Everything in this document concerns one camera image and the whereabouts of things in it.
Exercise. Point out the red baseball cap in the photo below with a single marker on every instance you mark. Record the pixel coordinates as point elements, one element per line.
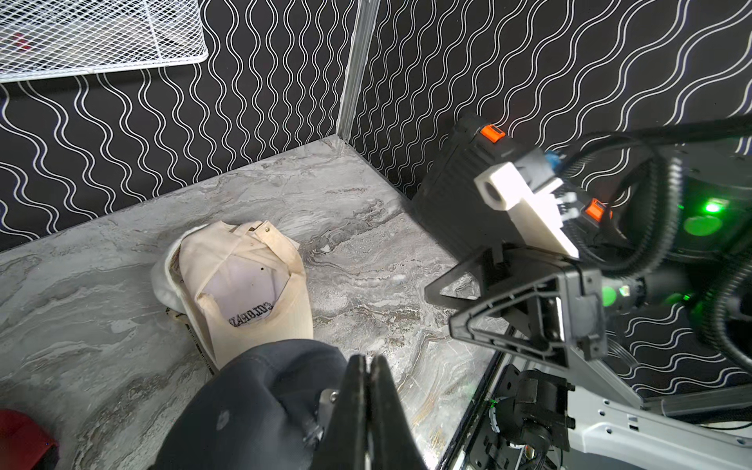
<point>24,444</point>

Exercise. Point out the white wire basket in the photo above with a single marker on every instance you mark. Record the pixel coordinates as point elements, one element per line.
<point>56,39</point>

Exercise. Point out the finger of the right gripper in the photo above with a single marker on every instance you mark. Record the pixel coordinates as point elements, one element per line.
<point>476,278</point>
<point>532,317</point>

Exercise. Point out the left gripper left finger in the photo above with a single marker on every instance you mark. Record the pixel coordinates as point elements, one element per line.
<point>345,443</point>

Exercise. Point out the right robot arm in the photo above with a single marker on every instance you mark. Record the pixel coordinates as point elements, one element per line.
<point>667,222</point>

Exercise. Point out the cream baseball cap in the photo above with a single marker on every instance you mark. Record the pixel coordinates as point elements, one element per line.
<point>234,287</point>

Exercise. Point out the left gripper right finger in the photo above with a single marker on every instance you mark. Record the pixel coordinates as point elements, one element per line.
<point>391,444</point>

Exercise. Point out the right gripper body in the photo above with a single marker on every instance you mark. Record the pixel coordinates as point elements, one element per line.
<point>578,317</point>

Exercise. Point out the black orange tool case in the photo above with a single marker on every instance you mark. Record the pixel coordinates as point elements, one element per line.
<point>448,204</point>

